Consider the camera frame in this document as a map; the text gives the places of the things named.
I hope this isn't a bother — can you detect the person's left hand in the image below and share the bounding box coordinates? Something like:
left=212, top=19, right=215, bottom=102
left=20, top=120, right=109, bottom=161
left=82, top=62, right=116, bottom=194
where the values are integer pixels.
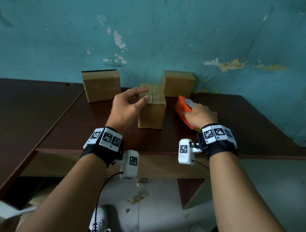
left=105, top=87, right=150, bottom=135

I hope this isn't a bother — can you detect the person's right hand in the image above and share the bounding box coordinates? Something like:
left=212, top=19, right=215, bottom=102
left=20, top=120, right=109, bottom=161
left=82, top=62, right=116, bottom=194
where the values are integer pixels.
left=181, top=103, right=218, bottom=130

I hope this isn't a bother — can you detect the large brown cardboard box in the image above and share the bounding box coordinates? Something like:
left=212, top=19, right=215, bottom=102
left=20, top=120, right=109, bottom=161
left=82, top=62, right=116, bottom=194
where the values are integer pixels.
left=138, top=83, right=167, bottom=129

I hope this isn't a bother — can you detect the cardboard box with dark edge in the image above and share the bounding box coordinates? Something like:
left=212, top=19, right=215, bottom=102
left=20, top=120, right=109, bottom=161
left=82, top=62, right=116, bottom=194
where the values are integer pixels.
left=81, top=69, right=122, bottom=103

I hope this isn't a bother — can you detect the small brown cardboard box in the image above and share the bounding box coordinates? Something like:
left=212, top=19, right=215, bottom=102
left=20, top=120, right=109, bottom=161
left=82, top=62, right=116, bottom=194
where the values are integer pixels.
left=162, top=70, right=196, bottom=98

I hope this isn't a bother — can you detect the person's left forearm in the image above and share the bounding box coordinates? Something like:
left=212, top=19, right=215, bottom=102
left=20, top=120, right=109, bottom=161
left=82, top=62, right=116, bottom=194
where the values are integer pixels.
left=17, top=154, right=107, bottom=232

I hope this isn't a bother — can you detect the person's right forearm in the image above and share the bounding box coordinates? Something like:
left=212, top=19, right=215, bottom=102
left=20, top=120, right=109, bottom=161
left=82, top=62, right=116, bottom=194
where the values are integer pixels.
left=209, top=152, right=286, bottom=232

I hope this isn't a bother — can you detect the dark brown wooden table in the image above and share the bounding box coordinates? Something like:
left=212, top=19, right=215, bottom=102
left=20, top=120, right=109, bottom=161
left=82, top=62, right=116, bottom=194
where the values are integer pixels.
left=20, top=88, right=306, bottom=210

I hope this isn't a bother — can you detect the crumpled clear plastic scrap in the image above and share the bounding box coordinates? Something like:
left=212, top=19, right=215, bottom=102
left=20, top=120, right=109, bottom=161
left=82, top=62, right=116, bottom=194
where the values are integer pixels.
left=127, top=178, right=149, bottom=205

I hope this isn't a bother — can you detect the white left shoe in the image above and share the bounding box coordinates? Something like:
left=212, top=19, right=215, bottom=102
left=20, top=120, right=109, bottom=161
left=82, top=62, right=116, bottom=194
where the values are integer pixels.
left=89, top=205, right=111, bottom=232

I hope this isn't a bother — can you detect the black right wrist strap with markers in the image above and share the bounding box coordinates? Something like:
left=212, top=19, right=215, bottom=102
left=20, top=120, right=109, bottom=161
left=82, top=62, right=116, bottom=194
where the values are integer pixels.
left=197, top=123, right=238, bottom=159

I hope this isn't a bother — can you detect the black wrist strap with markers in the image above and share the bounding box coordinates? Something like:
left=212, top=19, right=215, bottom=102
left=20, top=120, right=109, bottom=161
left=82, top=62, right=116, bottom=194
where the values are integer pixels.
left=197, top=123, right=238, bottom=159
left=80, top=127, right=125, bottom=168

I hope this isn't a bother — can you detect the black left wrist strap with markers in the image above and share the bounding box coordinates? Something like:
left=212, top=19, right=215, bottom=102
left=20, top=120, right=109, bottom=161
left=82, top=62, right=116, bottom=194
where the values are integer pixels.
left=80, top=127, right=125, bottom=168

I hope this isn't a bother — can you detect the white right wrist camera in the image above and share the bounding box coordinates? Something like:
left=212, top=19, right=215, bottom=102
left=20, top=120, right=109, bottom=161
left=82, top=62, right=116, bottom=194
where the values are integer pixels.
left=178, top=138, right=202, bottom=166

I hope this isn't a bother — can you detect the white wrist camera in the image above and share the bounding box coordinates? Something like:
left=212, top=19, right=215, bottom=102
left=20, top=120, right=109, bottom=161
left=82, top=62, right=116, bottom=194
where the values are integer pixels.
left=114, top=150, right=140, bottom=180
left=178, top=138, right=202, bottom=166

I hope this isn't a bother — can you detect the black right camera cable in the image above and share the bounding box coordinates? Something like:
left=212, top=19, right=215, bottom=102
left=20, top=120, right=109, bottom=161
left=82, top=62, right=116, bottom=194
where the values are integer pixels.
left=192, top=160, right=210, bottom=170

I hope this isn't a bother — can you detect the black camera cable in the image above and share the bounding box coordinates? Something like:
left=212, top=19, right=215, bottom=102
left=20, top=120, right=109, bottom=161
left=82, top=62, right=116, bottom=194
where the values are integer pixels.
left=192, top=160, right=210, bottom=170
left=94, top=171, right=124, bottom=232

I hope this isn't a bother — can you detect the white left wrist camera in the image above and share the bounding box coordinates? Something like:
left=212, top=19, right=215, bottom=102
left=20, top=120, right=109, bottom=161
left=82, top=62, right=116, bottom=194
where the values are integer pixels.
left=114, top=150, right=140, bottom=180

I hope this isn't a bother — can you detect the black left camera cable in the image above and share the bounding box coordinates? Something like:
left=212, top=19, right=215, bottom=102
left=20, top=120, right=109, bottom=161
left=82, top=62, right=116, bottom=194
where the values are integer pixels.
left=94, top=171, right=124, bottom=232

